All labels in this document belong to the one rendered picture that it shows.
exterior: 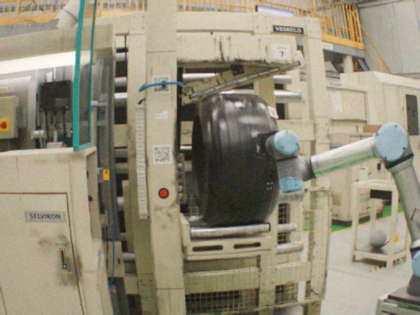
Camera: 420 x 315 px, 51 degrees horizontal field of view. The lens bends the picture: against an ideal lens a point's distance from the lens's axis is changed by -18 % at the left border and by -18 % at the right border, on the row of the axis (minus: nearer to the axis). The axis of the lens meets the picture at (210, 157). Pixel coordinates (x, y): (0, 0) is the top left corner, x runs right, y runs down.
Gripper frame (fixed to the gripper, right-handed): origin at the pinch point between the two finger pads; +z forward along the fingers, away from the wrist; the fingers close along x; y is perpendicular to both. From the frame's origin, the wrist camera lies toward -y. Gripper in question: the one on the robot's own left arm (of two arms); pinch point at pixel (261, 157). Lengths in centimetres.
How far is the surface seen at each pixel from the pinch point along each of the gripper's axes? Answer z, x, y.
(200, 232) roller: 24.2, 20.0, -28.4
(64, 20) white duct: 48, 85, 77
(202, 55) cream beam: 49, 13, 52
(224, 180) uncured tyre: 9.9, 12.1, -8.0
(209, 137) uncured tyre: 12.6, 16.6, 8.7
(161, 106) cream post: 25.9, 33.9, 23.5
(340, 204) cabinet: 433, -225, -40
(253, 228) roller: 24.1, -1.9, -28.0
